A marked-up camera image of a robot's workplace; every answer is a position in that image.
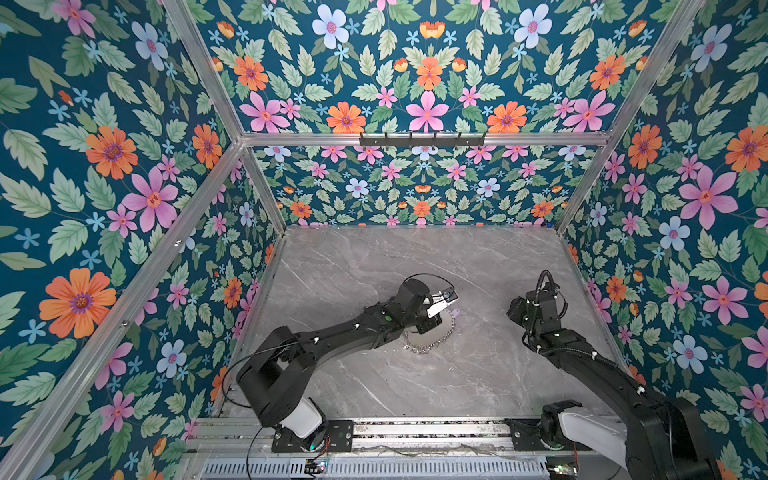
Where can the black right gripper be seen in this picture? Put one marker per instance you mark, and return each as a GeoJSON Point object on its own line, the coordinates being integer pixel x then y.
{"type": "Point", "coordinates": [516, 308]}

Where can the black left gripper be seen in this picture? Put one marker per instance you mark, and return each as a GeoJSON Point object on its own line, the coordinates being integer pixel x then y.
{"type": "Point", "coordinates": [431, 323]}

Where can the steel keyring with red handle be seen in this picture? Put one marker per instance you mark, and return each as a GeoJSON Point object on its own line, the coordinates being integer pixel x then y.
{"type": "Point", "coordinates": [423, 343]}

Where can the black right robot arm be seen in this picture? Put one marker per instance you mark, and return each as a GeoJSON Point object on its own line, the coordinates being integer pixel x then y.
{"type": "Point", "coordinates": [648, 434]}

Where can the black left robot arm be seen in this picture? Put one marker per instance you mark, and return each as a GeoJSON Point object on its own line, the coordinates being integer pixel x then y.
{"type": "Point", "coordinates": [275, 377]}

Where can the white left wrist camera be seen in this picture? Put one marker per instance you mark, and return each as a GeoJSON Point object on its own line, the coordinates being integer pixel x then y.
{"type": "Point", "coordinates": [441, 297]}

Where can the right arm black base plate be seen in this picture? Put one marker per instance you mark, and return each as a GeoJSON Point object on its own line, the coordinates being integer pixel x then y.
{"type": "Point", "coordinates": [526, 436]}

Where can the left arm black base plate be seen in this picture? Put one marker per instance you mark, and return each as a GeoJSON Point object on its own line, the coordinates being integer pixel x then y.
{"type": "Point", "coordinates": [332, 436]}

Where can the black hook rail on wall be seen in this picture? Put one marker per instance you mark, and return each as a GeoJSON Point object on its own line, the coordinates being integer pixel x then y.
{"type": "Point", "coordinates": [439, 140]}

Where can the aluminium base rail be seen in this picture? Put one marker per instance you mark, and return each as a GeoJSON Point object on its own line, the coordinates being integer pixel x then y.
{"type": "Point", "coordinates": [432, 437]}

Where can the white perforated cable duct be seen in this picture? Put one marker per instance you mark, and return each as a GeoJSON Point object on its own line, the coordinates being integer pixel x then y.
{"type": "Point", "coordinates": [377, 468]}

